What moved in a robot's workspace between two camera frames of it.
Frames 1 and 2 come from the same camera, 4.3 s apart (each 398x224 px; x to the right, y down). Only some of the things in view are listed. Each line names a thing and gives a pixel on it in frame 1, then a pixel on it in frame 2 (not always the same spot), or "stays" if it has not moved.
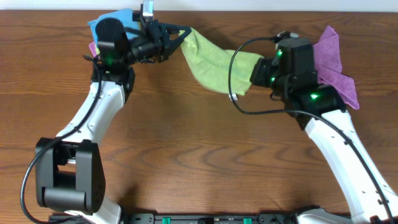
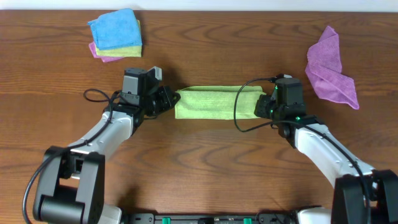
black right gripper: x=259 y=78 → x=261 y=109
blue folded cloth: x=125 y=15 stays
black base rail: x=262 y=218 stays
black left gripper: x=160 y=40 → x=168 y=99
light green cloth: x=211 y=65 → x=216 y=102
